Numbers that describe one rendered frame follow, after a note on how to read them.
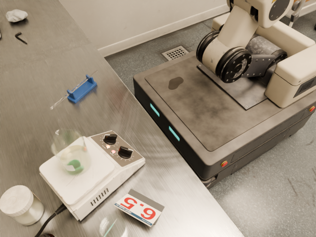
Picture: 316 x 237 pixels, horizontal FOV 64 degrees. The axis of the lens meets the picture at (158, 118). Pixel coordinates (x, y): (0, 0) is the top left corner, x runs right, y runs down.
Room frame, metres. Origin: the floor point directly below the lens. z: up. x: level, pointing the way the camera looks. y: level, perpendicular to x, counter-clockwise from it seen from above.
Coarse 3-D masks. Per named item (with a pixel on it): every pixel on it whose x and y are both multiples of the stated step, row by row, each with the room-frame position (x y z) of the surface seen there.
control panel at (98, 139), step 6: (108, 132) 0.38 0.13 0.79; (96, 138) 0.35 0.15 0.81; (102, 138) 0.35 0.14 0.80; (120, 138) 0.37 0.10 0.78; (102, 144) 0.33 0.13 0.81; (108, 144) 0.33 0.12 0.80; (114, 144) 0.34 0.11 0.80; (120, 144) 0.34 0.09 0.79; (126, 144) 0.35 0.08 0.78; (108, 150) 0.31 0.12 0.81; (114, 150) 0.32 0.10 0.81; (114, 156) 0.30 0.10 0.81; (132, 156) 0.31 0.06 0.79; (138, 156) 0.31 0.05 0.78; (120, 162) 0.28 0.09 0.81; (126, 162) 0.28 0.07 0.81; (132, 162) 0.29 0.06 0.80
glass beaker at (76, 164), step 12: (60, 132) 0.29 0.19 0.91; (72, 132) 0.29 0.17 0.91; (60, 144) 0.28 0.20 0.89; (72, 144) 0.29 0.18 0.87; (84, 144) 0.27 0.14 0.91; (60, 156) 0.27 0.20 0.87; (72, 156) 0.24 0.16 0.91; (84, 156) 0.25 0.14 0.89; (72, 168) 0.24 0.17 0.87; (84, 168) 0.24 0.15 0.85
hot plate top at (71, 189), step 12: (96, 156) 0.28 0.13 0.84; (48, 168) 0.25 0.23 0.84; (60, 168) 0.25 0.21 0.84; (96, 168) 0.25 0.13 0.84; (108, 168) 0.25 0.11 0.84; (48, 180) 0.23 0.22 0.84; (60, 180) 0.23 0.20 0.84; (72, 180) 0.23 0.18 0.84; (84, 180) 0.23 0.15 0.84; (96, 180) 0.23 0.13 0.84; (60, 192) 0.20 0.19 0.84; (72, 192) 0.20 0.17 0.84; (84, 192) 0.20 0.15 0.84; (72, 204) 0.18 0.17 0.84
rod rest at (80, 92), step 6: (90, 78) 0.60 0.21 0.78; (84, 84) 0.59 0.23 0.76; (90, 84) 0.59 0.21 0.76; (96, 84) 0.60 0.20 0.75; (78, 90) 0.57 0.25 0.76; (84, 90) 0.56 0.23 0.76; (90, 90) 0.57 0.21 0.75; (72, 96) 0.53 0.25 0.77; (78, 96) 0.54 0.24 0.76; (72, 102) 0.52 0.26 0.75
